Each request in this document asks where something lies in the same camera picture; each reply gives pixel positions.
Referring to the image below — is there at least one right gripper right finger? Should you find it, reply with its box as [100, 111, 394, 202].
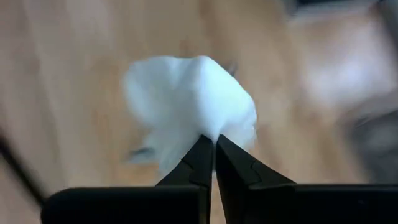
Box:
[215, 134, 398, 224]

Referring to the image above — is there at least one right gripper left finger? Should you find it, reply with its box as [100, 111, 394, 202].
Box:
[40, 134, 215, 224]

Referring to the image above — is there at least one white cloth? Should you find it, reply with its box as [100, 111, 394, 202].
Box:
[122, 55, 259, 177]

